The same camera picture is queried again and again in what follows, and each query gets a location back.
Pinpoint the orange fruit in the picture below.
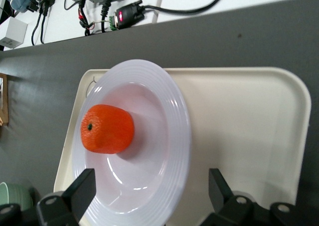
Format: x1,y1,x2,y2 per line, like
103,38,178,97
80,104,136,155

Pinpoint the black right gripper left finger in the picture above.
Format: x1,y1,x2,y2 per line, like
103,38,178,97
36,168,97,226

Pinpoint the pale green bowl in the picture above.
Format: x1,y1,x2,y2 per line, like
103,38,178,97
0,182,34,212

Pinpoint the white round plate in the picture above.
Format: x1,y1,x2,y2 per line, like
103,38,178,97
71,58,192,226

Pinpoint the black connector with red light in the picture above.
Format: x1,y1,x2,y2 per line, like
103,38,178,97
109,0,146,31

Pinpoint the wooden peg rack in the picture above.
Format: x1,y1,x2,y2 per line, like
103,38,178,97
0,73,9,127

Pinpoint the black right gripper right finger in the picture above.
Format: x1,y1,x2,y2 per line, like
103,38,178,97
200,168,271,226

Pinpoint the white square box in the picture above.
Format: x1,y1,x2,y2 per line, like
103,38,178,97
0,16,28,49

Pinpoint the cream tray with bear print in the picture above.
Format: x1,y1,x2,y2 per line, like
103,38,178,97
53,66,312,226

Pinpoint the thick black cable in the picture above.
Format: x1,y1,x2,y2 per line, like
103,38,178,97
144,0,232,15

